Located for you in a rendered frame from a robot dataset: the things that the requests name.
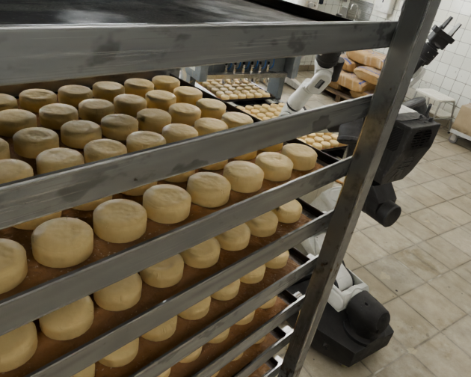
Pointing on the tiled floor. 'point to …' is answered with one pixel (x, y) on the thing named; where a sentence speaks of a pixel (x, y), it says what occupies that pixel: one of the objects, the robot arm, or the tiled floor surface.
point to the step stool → (438, 105)
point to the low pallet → (339, 93)
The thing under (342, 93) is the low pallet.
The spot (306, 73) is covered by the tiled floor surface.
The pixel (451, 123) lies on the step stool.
